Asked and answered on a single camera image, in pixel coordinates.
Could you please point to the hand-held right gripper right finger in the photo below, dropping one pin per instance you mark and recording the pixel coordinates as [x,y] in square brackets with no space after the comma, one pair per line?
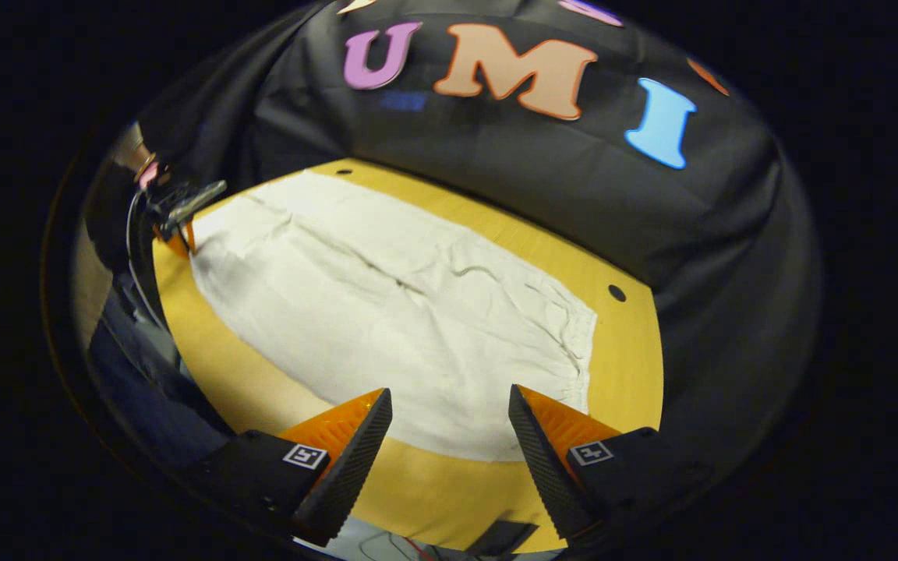
[542,467]

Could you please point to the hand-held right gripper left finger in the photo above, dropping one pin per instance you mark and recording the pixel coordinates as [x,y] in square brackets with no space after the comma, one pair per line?
[355,467]

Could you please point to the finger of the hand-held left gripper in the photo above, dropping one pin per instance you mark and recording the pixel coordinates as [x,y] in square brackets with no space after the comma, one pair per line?
[192,204]

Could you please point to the white jeans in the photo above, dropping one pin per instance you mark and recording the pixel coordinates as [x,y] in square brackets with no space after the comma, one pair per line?
[387,312]

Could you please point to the person's dark blue clothing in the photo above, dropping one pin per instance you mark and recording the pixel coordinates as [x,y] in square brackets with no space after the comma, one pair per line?
[153,405]

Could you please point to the black backdrop cloth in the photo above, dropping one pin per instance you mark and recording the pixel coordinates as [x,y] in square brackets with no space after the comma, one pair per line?
[496,156]

